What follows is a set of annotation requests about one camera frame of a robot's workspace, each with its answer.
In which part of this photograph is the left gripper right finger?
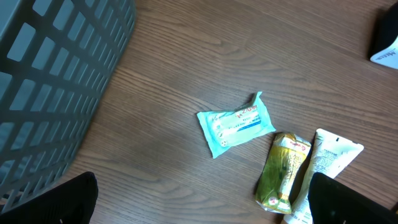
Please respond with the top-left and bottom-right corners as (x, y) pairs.
(308, 172), (397, 224)

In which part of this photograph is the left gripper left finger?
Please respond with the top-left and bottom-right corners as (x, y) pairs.
(1, 172), (98, 224)

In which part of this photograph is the white cream tube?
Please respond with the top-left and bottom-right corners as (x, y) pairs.
(282, 128), (364, 224)

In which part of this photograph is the green snack packet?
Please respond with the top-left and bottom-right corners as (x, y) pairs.
(255, 133), (312, 214)

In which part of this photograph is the teal wet wipes packet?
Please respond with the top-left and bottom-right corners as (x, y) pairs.
(197, 91), (275, 159)

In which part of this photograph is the white barcode scanner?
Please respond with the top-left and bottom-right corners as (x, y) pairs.
(370, 3), (397, 70)

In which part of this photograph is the grey plastic basket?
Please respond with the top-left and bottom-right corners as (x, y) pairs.
(1, 0), (136, 213)

